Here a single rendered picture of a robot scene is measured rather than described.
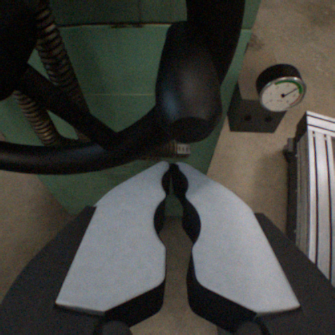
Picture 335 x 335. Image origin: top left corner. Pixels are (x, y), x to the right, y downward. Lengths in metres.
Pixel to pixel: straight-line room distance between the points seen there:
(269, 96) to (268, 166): 0.77
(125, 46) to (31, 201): 0.81
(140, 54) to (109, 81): 0.07
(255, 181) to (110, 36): 0.83
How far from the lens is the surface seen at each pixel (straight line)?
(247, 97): 0.40
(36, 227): 1.02
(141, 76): 0.40
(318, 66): 1.74
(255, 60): 0.47
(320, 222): 0.83
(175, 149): 0.37
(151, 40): 0.36
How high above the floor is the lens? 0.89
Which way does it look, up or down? 61 degrees down
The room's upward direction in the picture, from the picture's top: 3 degrees clockwise
